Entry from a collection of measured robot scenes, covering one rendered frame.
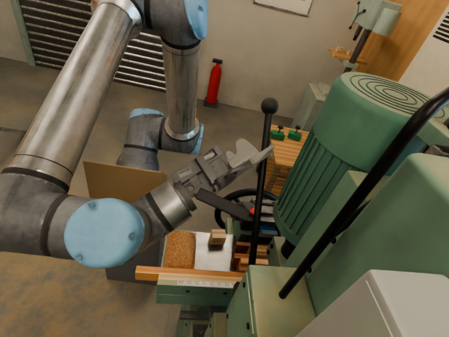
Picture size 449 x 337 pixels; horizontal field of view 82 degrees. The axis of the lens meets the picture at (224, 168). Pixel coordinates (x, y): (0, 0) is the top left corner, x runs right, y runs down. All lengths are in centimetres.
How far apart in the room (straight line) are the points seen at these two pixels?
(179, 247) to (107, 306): 101
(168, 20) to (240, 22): 273
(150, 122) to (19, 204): 83
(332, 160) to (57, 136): 43
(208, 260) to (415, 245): 65
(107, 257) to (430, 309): 32
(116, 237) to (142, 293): 140
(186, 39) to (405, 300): 70
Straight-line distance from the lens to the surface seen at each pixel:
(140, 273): 76
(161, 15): 73
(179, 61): 81
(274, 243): 71
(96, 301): 178
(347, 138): 41
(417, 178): 26
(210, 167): 51
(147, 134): 118
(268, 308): 36
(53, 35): 411
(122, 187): 122
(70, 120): 50
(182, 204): 49
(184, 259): 79
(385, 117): 39
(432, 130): 35
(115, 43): 63
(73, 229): 39
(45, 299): 185
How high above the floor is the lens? 161
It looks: 39 degrees down
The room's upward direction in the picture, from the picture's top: 15 degrees clockwise
